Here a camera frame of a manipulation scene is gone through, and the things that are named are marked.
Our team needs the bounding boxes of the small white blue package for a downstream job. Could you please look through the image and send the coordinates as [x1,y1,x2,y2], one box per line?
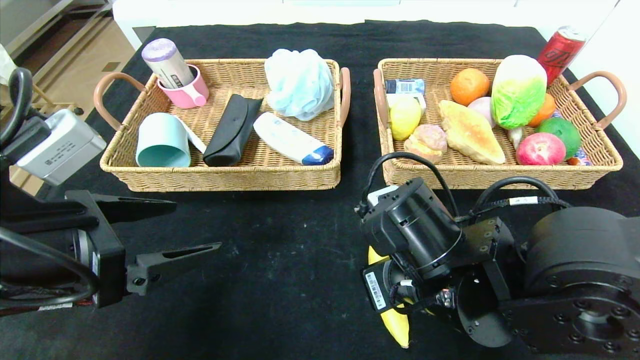
[384,78,427,115]

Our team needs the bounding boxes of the white bottle with blue cap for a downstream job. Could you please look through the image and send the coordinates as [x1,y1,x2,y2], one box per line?
[252,112,335,166]

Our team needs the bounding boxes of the yellow banana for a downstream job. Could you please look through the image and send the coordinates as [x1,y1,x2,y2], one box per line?
[367,245,411,349]

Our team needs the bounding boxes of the orange fruit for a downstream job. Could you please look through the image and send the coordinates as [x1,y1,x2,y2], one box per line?
[450,68,491,107]
[527,93,557,129]

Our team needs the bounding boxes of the black braided cable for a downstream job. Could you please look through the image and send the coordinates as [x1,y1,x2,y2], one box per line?
[457,176,573,223]

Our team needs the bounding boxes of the white cloth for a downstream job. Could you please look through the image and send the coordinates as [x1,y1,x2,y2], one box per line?
[0,42,18,86]

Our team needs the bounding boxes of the blue red snack packet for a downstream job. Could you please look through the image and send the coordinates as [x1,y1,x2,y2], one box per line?
[550,110,592,167]

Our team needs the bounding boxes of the red apple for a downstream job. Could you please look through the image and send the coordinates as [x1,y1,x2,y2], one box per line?
[516,132,567,166]

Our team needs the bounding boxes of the pink plastic cup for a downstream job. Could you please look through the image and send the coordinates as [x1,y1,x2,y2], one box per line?
[157,65,211,110]

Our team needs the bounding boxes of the green round fruit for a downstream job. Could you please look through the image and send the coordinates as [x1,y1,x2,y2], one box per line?
[536,117,582,160]

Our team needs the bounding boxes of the purple eggplant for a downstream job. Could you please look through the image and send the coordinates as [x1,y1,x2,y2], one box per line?
[506,126,525,151]

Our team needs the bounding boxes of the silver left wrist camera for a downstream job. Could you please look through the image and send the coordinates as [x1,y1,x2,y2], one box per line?
[15,109,107,187]

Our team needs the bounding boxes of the golden bread loaf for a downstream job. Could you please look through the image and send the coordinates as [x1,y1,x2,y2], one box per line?
[439,100,506,166]

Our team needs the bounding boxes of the white green napa cabbage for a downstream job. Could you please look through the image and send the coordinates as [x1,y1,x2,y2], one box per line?
[490,55,548,131]

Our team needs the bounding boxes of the red soda can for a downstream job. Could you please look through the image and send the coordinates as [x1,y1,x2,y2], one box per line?
[537,26,587,87]

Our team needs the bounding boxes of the wooden platform with rails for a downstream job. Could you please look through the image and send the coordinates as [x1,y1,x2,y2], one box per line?
[0,0,118,63]

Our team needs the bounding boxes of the yellow lemon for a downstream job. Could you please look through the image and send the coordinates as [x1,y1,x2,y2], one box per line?
[389,96,424,142]

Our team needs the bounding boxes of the thin dark red wire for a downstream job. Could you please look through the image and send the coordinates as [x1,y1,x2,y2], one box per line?
[0,295,96,318]

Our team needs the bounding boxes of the light blue bath pouf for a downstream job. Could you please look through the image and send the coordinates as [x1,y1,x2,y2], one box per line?
[264,48,335,122]

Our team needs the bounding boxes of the cream puff pastry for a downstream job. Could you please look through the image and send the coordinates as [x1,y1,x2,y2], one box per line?
[404,124,448,165]

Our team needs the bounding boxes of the wicker basket with brown handles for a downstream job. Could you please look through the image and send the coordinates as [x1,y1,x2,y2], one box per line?
[93,59,352,194]
[372,58,628,191]

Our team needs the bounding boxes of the black left camera bracket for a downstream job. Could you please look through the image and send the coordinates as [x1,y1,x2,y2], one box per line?
[0,170,101,233]

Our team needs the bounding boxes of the black glasses case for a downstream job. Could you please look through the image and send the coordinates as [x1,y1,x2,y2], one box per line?
[202,94,264,168]

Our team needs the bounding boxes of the black left camera cable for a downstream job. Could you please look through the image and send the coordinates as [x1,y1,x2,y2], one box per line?
[0,67,98,308]

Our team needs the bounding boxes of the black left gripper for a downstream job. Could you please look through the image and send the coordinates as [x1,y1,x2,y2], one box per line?
[0,189,223,309]

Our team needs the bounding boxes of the light blue mug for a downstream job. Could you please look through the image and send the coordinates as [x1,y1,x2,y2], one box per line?
[136,112,192,168]

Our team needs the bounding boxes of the grey tube with purple cap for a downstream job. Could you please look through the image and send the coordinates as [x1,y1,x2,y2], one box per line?
[142,38,197,91]

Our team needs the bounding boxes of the black camera cable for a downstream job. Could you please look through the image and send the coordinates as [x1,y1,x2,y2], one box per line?
[0,67,98,308]
[356,151,461,218]

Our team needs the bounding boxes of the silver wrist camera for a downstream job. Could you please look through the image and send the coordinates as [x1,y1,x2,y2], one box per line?
[15,109,107,187]
[367,185,401,207]

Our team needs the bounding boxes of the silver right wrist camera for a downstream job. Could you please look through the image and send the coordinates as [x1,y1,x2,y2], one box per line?
[367,185,401,207]

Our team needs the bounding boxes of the pale pink onion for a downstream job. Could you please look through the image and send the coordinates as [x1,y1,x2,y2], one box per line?
[467,97,496,128]

